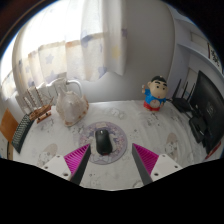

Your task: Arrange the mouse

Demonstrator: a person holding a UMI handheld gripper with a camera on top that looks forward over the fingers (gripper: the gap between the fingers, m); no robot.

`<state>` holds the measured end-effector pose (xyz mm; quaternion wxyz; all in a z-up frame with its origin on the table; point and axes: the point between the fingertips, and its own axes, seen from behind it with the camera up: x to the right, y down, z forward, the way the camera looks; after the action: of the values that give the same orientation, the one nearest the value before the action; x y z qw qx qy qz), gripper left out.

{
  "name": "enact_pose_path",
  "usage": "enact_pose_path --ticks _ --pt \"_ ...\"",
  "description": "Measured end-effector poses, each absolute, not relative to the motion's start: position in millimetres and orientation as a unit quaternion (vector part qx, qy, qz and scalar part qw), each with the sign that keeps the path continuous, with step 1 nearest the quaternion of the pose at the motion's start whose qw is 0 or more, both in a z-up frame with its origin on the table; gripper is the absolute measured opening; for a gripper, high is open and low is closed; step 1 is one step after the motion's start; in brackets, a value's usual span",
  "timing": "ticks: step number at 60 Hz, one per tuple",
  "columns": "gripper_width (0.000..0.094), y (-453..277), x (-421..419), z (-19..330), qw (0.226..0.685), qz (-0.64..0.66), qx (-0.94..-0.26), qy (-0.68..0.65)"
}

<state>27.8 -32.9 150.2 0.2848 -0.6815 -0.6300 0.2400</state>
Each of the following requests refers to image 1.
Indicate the cartoon boy figurine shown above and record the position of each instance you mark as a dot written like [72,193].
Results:
[155,93]

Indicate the round purple printed mouse pad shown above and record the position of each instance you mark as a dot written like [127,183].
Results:
[118,140]

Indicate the wooden model sailing ship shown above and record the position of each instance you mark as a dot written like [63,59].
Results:
[40,111]

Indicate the orange wooden chair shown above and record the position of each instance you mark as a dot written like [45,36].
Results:
[7,125]

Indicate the black keyboard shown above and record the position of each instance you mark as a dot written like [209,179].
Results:
[22,133]

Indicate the black router with antennas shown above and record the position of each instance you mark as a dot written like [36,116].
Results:
[181,104]

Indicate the white lace handbag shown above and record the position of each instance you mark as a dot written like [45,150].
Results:
[71,106]

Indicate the black device box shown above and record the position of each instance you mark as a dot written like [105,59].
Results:
[198,128]

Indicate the black computer mouse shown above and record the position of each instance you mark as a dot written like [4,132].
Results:
[103,141]

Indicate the white star-print curtain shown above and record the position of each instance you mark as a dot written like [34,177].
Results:
[73,43]

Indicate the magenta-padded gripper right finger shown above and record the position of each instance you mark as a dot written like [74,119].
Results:
[146,159]

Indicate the white printed tablecloth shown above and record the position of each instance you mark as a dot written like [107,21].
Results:
[146,130]

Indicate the red paper packet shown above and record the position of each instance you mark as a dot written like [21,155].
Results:
[213,150]

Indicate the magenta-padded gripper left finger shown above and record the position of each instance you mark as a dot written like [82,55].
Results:
[76,159]

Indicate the white wall shelf unit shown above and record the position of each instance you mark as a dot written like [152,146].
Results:
[193,40]

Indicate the black monitor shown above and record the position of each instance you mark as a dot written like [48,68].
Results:
[211,103]

